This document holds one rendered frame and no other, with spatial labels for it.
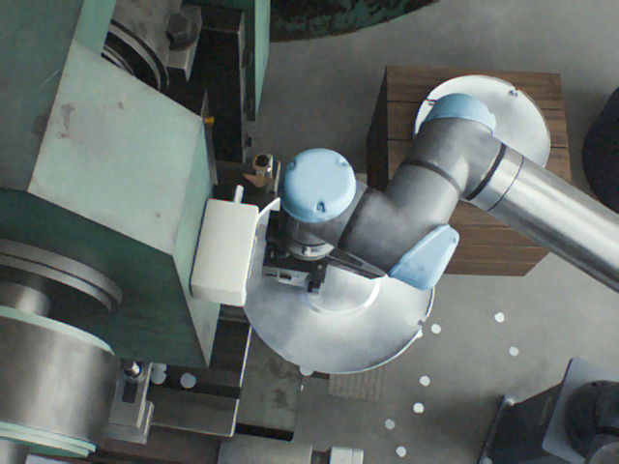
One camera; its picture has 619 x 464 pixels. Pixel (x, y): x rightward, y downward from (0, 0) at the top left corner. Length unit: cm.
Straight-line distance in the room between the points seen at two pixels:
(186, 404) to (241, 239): 64
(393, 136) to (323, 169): 95
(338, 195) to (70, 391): 38
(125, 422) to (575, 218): 66
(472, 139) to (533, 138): 91
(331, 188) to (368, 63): 147
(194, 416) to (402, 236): 51
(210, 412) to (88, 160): 78
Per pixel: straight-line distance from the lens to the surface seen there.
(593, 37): 249
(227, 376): 121
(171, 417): 120
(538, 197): 90
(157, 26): 61
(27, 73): 48
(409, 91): 182
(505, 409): 197
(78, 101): 47
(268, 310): 114
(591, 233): 92
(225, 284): 58
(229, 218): 60
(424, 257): 82
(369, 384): 177
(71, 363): 53
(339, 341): 114
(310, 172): 81
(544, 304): 209
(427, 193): 84
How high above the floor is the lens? 189
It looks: 70 degrees down
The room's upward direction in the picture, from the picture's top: 9 degrees clockwise
